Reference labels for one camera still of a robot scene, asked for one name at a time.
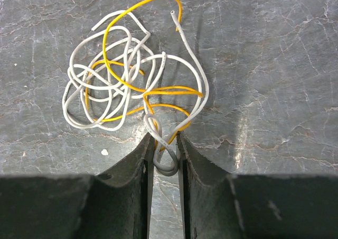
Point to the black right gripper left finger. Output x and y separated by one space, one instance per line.
113 204

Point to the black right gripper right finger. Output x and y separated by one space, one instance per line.
219 204

